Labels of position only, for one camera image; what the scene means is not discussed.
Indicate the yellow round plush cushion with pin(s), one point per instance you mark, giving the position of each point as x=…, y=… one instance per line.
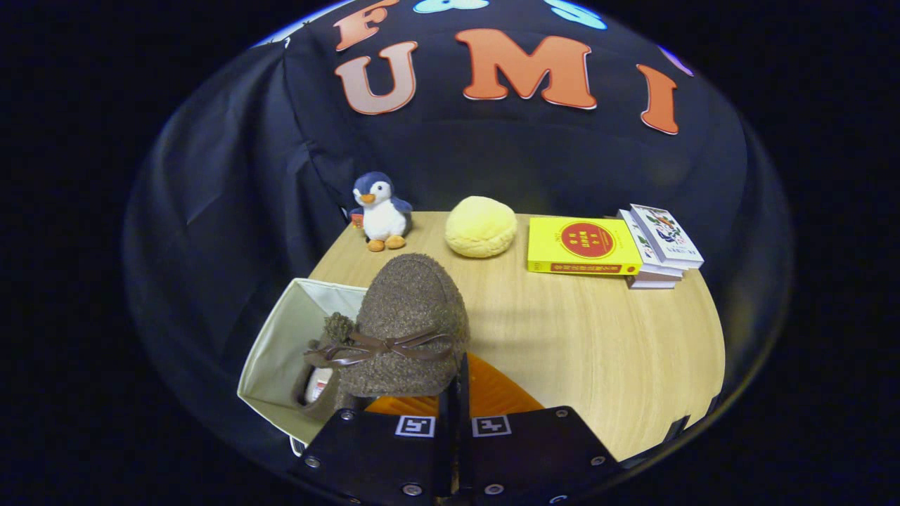
x=481, y=226

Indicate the penguin plush toy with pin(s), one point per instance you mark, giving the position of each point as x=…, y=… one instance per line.
x=383, y=218

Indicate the brown fuzzy bow shoe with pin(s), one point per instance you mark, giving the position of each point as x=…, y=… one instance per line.
x=415, y=302
x=318, y=385

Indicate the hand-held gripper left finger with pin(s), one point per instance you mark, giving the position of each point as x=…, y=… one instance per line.
x=380, y=457

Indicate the yellow book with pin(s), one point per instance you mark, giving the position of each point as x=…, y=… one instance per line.
x=583, y=242

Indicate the beige fabric storage box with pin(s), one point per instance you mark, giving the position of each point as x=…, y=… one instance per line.
x=281, y=351

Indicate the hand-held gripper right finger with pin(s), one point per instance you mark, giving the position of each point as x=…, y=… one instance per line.
x=541, y=457

